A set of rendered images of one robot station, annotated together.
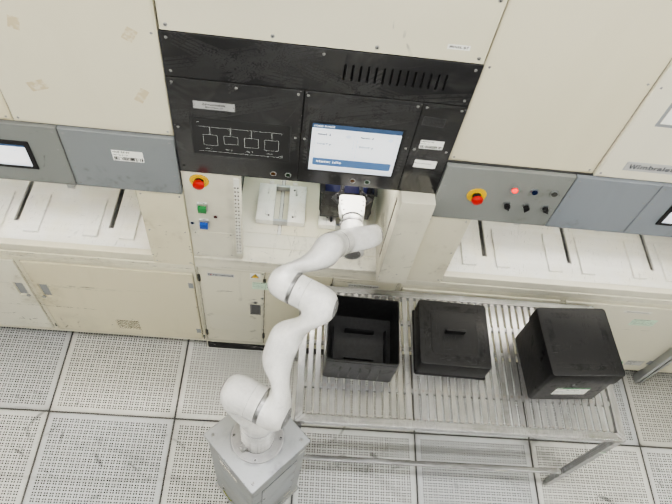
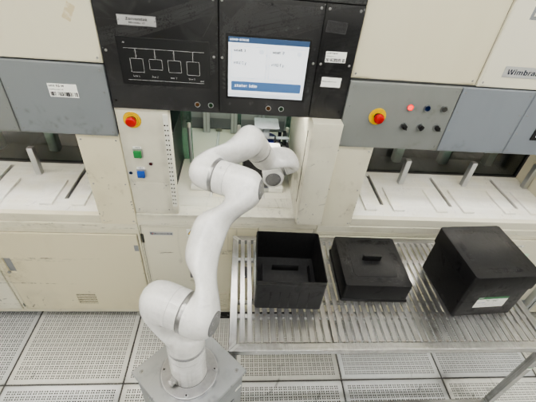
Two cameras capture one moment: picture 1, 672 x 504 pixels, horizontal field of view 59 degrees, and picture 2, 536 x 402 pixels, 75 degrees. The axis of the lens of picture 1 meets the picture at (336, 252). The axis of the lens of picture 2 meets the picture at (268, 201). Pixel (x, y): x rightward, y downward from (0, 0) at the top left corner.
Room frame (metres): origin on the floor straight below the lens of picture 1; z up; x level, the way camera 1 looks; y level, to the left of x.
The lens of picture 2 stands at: (0.10, -0.07, 1.99)
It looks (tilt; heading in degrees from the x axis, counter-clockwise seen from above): 39 degrees down; 1
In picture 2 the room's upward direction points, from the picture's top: 6 degrees clockwise
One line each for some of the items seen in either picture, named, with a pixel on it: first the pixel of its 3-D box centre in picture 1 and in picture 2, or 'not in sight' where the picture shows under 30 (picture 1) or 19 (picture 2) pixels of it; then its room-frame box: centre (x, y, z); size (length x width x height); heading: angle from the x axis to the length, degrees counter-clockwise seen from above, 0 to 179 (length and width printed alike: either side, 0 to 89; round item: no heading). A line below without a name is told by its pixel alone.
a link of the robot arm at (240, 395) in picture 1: (248, 404); (173, 317); (0.66, 0.18, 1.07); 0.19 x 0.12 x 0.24; 73
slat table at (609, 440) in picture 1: (434, 391); (356, 331); (1.12, -0.57, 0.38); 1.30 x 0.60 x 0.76; 98
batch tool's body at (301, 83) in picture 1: (307, 171); (231, 151); (1.77, 0.19, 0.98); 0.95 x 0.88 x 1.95; 8
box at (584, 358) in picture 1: (565, 354); (475, 269); (1.17, -0.98, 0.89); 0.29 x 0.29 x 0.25; 11
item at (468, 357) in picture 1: (451, 337); (368, 265); (1.18, -0.53, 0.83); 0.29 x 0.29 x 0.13; 6
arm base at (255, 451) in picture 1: (257, 429); (187, 357); (0.65, 0.15, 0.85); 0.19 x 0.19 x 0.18
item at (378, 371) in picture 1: (360, 338); (287, 269); (1.08, -0.16, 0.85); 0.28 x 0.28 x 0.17; 6
